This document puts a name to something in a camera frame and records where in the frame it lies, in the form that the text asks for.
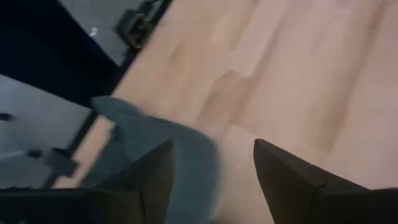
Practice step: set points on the black table edge bracket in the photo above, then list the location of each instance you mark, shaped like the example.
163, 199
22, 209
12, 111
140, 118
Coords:
59, 161
136, 28

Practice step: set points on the black aluminium table frame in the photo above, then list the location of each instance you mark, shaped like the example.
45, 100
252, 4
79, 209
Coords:
82, 130

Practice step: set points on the dark grey hat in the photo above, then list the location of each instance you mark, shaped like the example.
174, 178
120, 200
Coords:
186, 155

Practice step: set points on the dark navy object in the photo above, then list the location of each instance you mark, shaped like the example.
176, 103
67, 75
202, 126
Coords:
46, 46

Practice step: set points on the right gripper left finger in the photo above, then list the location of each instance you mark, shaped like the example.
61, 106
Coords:
155, 193

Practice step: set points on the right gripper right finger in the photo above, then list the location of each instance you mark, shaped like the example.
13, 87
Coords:
304, 199

